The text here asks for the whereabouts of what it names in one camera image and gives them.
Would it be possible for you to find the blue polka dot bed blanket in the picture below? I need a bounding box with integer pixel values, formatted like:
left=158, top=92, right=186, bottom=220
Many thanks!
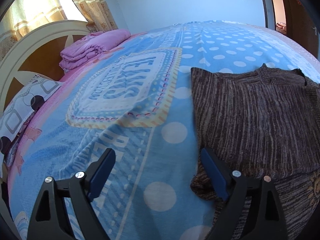
left=8, top=21, right=319, bottom=239

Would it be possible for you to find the cream wooden headboard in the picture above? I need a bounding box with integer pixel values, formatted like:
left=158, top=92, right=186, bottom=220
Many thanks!
left=1, top=20, right=90, bottom=112

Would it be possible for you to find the brown knitted sun-pattern sweater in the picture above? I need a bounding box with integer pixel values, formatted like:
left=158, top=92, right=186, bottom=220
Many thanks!
left=190, top=66, right=319, bottom=239

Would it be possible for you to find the patterned white grey pillow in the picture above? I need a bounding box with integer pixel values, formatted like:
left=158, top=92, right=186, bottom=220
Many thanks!
left=1, top=75, right=62, bottom=167

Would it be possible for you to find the brown wooden door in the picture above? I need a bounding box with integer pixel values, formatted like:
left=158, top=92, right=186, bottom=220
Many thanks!
left=283, top=0, right=319, bottom=58

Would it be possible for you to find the yellow patterned curtain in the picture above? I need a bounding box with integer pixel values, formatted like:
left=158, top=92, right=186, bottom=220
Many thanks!
left=1, top=0, right=118, bottom=59

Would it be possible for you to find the folded pink quilt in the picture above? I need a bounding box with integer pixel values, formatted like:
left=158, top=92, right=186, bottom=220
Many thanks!
left=59, top=29, right=131, bottom=72

